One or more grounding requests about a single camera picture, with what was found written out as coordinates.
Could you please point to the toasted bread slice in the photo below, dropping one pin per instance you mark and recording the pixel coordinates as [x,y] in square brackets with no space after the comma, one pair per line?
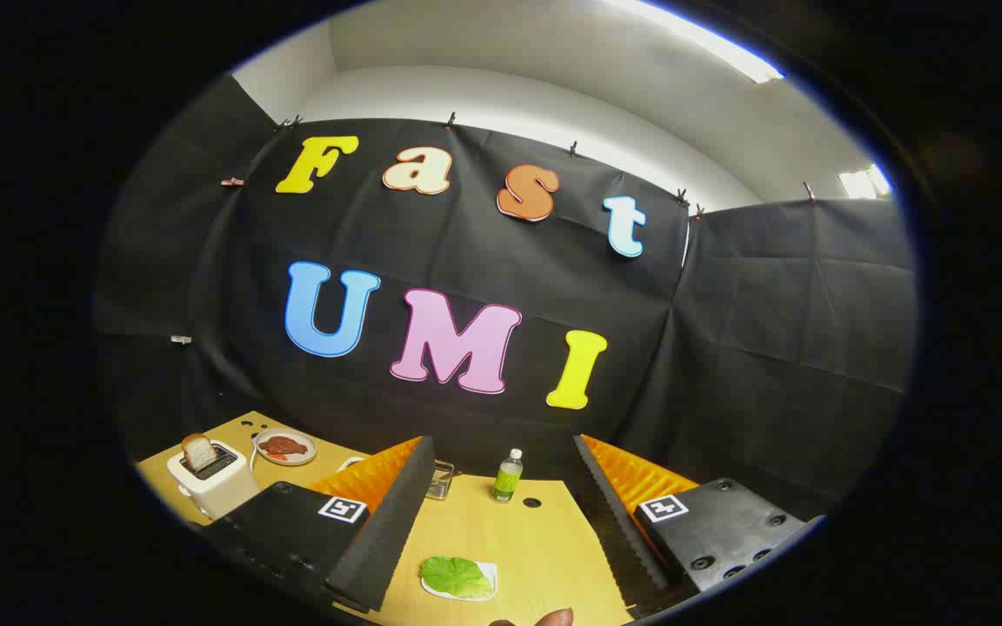
[199,452]

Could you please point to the white toaster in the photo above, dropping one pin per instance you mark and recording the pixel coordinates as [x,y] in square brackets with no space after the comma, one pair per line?
[223,491]

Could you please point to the green label drink bottle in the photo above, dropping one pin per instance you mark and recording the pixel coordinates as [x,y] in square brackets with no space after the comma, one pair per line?
[507,480]

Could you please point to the white square plate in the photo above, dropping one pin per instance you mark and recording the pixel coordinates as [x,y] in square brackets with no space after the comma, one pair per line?
[489,569]

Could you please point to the small ceiling light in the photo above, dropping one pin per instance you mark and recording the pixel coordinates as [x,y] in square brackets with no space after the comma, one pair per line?
[862,183]

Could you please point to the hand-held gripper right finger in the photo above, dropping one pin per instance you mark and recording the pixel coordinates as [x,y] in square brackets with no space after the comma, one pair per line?
[618,530]

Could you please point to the brown steak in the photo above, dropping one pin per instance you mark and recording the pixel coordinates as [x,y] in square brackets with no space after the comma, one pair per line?
[283,446]

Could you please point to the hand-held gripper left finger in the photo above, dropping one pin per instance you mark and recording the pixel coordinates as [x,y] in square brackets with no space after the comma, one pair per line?
[388,530]

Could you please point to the green lettuce leaf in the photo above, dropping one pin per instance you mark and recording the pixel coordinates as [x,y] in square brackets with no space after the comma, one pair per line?
[456,576]

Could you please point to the grey round plate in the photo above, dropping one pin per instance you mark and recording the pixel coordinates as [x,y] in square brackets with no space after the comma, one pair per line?
[299,435]

